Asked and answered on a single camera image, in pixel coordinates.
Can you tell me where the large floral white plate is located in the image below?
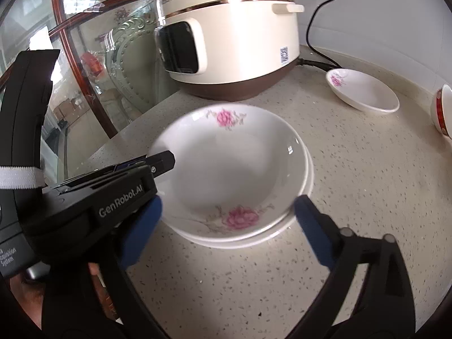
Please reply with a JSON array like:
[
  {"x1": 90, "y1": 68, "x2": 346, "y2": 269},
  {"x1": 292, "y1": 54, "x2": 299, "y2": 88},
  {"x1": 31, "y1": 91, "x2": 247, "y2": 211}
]
[{"x1": 149, "y1": 104, "x2": 309, "y2": 242}]

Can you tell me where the red-banded white bowl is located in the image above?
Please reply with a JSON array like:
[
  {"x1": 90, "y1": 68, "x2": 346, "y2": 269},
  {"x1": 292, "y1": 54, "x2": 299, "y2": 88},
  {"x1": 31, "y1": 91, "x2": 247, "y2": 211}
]
[{"x1": 431, "y1": 84, "x2": 452, "y2": 138}]

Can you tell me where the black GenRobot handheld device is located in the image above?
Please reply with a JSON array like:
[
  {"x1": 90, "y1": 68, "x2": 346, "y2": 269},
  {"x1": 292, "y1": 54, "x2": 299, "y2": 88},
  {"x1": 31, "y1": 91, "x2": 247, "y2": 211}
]
[{"x1": 1, "y1": 49, "x2": 175, "y2": 278}]

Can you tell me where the small floral white dish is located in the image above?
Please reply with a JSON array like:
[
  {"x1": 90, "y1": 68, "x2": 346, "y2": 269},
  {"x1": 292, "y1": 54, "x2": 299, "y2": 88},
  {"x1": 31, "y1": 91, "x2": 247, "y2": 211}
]
[{"x1": 326, "y1": 69, "x2": 400, "y2": 115}]

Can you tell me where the red-framed glass door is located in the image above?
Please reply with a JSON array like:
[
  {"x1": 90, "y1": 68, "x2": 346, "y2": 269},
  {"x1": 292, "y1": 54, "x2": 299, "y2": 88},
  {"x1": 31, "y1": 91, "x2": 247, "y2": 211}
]
[{"x1": 1, "y1": 0, "x2": 178, "y2": 183}]

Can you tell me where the cream rice cooker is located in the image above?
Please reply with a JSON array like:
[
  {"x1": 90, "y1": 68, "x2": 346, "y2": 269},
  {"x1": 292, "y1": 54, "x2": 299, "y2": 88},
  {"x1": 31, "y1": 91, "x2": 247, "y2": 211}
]
[{"x1": 155, "y1": 0, "x2": 305, "y2": 101}]

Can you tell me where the black power cable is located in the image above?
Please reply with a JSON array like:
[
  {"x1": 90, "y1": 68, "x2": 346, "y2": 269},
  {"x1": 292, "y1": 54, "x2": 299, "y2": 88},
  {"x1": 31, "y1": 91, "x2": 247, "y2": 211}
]
[{"x1": 299, "y1": 0, "x2": 343, "y2": 72}]

